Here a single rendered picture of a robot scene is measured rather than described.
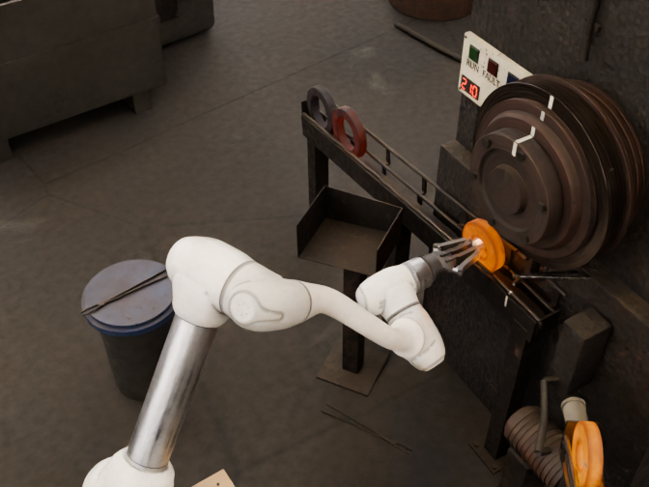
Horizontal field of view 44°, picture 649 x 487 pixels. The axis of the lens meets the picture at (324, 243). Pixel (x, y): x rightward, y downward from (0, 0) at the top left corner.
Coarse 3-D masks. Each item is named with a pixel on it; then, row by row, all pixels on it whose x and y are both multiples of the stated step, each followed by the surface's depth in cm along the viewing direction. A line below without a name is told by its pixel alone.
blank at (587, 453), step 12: (576, 432) 191; (588, 432) 182; (576, 444) 190; (588, 444) 180; (600, 444) 180; (576, 456) 190; (588, 456) 179; (600, 456) 179; (576, 468) 189; (588, 468) 179; (600, 468) 179; (588, 480) 180; (600, 480) 180
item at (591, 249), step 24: (504, 96) 193; (528, 96) 186; (552, 96) 178; (576, 96) 180; (480, 120) 206; (576, 120) 175; (600, 120) 177; (600, 144) 175; (600, 168) 174; (600, 192) 176; (624, 192) 178; (600, 216) 179; (624, 216) 182; (600, 240) 182; (552, 264) 200; (576, 264) 192
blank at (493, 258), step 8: (472, 224) 229; (480, 224) 226; (488, 224) 226; (464, 232) 235; (472, 232) 230; (480, 232) 227; (488, 232) 224; (496, 232) 225; (488, 240) 225; (496, 240) 224; (488, 248) 226; (496, 248) 224; (480, 256) 233; (488, 256) 228; (496, 256) 224; (504, 256) 226; (488, 264) 230; (496, 264) 226
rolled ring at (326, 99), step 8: (312, 88) 293; (320, 88) 290; (312, 96) 295; (320, 96) 289; (328, 96) 288; (312, 104) 300; (328, 104) 287; (312, 112) 301; (328, 112) 288; (320, 120) 301; (328, 120) 290; (328, 128) 293
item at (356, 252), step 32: (320, 192) 253; (320, 224) 261; (352, 224) 261; (384, 224) 255; (320, 256) 251; (352, 256) 249; (384, 256) 244; (352, 288) 261; (352, 352) 283; (352, 384) 287
